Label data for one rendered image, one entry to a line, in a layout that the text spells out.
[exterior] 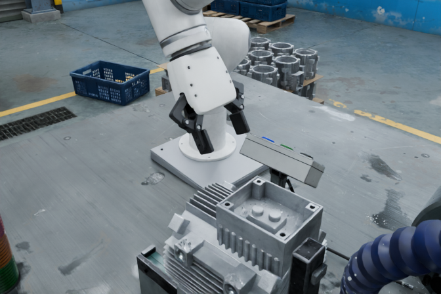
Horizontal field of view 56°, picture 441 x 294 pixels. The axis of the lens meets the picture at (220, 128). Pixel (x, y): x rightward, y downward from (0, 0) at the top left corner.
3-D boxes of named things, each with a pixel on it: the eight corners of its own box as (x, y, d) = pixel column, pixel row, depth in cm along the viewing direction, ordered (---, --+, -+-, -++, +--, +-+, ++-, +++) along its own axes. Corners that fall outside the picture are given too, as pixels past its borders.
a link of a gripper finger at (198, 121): (194, 94, 70) (207, 123, 70) (174, 104, 66) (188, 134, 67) (204, 90, 67) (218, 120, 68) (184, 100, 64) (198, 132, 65)
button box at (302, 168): (316, 188, 87) (327, 165, 87) (304, 183, 81) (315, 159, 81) (252, 159, 97) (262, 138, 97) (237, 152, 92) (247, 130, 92)
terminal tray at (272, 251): (319, 243, 63) (325, 205, 60) (279, 285, 56) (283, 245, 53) (256, 209, 70) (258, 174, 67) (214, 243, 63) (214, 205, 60)
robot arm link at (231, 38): (191, 85, 133) (189, 11, 121) (249, 88, 132) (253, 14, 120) (184, 102, 123) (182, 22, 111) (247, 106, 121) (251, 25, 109)
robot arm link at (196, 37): (189, 37, 75) (195, 53, 75) (150, 48, 69) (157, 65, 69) (218, 21, 68) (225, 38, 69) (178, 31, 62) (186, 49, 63)
